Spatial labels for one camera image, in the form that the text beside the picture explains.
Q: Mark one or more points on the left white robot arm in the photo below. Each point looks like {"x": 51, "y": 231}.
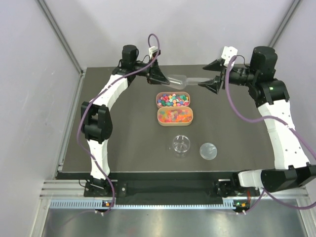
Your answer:
{"x": 96, "y": 122}

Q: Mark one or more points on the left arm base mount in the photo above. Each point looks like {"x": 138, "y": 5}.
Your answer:
{"x": 95, "y": 188}

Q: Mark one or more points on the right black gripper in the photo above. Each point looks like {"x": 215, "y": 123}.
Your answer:
{"x": 214, "y": 85}

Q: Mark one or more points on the left aluminium corner post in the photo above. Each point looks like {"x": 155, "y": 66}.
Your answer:
{"x": 59, "y": 34}

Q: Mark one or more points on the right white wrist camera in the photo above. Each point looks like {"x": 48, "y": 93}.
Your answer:
{"x": 227, "y": 53}

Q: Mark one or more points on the clear round jar lid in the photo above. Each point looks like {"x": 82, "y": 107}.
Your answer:
{"x": 208, "y": 151}

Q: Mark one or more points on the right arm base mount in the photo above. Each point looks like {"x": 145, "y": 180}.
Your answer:
{"x": 232, "y": 188}

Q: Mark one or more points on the right aluminium corner post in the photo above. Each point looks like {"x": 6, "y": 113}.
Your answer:
{"x": 290, "y": 12}

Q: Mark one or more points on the clear plastic scoop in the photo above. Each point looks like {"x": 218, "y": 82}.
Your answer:
{"x": 179, "y": 82}

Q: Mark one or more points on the aluminium front frame rail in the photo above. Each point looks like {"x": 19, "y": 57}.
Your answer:
{"x": 75, "y": 188}

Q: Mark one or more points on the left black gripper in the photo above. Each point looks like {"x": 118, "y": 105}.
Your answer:
{"x": 151, "y": 72}

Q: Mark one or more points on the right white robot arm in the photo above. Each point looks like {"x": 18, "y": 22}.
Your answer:
{"x": 292, "y": 167}

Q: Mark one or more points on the aluminium corner post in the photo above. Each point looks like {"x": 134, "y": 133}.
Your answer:
{"x": 59, "y": 34}
{"x": 290, "y": 12}

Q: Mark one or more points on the pink tray opaque star candies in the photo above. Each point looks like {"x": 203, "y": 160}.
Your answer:
{"x": 173, "y": 99}

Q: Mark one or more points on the tan tray translucent star candies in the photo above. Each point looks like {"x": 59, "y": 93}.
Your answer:
{"x": 175, "y": 116}

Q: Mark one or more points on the white slotted cable duct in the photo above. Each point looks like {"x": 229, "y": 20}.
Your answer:
{"x": 102, "y": 204}

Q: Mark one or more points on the clear plastic jar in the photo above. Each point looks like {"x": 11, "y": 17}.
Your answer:
{"x": 180, "y": 146}

